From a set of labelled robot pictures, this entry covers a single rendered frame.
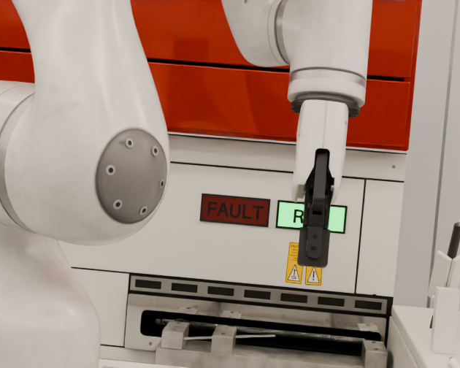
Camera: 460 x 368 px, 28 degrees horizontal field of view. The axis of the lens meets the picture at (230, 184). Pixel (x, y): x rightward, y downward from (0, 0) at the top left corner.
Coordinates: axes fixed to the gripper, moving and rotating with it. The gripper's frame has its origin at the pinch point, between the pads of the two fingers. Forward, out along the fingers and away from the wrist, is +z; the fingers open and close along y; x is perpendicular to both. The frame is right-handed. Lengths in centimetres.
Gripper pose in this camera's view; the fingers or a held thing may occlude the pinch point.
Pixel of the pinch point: (313, 247)
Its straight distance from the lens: 97.8
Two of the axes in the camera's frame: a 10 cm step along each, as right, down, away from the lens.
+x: 9.9, 0.9, -0.7
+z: -1.0, 9.8, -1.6
